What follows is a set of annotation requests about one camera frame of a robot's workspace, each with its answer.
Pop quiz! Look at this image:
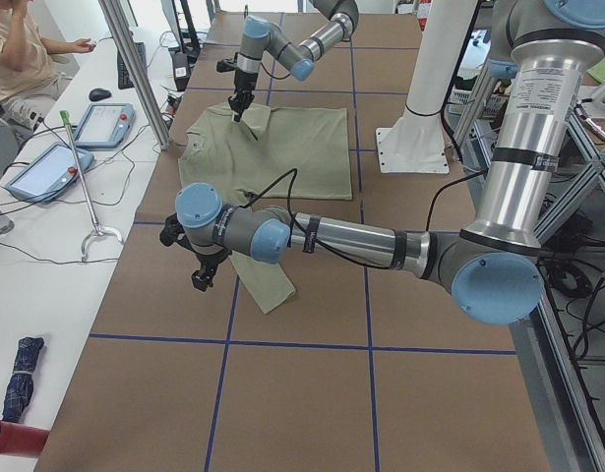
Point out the near blue teach pendant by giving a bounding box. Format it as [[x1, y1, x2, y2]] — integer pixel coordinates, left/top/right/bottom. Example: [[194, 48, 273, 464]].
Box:
[[4, 143, 78, 203]]

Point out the aluminium frame post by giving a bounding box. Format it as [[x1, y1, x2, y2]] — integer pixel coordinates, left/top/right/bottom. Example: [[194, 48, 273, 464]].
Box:
[[98, 0, 170, 150]]

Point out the black computer mouse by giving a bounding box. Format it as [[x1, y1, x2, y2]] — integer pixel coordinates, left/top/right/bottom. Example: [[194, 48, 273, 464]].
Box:
[[89, 88, 112, 102]]

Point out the metal reacher grabber tool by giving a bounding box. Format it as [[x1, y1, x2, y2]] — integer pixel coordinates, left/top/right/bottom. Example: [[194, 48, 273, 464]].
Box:
[[59, 110, 124, 263]]

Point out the red cylinder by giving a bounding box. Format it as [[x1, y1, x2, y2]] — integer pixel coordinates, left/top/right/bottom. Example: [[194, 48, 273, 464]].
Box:
[[0, 420, 50, 458]]

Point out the seated person beige shirt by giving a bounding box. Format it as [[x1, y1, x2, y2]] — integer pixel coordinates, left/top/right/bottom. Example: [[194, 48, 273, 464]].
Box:
[[0, 1, 96, 132]]

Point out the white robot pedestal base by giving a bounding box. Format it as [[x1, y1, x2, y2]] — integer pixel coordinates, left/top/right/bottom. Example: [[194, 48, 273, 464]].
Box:
[[376, 0, 478, 174]]

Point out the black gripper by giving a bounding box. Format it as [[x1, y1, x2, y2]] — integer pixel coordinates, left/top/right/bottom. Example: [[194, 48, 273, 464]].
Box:
[[191, 245, 231, 292], [230, 69, 257, 123]]

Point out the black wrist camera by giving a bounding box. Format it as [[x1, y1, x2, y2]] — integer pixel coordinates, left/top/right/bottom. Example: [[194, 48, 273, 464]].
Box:
[[216, 58, 237, 73], [159, 213, 187, 248]]

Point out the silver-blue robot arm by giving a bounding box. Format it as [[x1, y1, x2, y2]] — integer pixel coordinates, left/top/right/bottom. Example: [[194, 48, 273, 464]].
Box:
[[166, 1, 605, 325], [219, 0, 359, 122]]

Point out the far blue teach pendant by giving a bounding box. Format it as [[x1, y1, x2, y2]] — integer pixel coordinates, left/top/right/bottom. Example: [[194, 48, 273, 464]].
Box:
[[74, 102, 135, 150]]

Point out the blue teach pendant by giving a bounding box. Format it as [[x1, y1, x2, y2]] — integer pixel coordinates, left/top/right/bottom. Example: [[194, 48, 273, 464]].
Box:
[[4, 143, 78, 203], [74, 102, 135, 150]]

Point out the black keyboard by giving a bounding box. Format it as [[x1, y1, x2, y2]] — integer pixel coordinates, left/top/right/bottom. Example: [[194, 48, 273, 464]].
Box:
[[116, 40, 148, 90]]

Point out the sage green long-sleeve shirt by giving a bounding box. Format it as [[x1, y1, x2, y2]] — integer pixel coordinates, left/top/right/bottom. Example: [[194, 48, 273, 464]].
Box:
[[177, 103, 354, 315]]

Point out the folded dark blue umbrella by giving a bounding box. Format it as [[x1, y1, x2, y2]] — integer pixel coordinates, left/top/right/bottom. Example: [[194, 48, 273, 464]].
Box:
[[2, 336, 45, 423]]

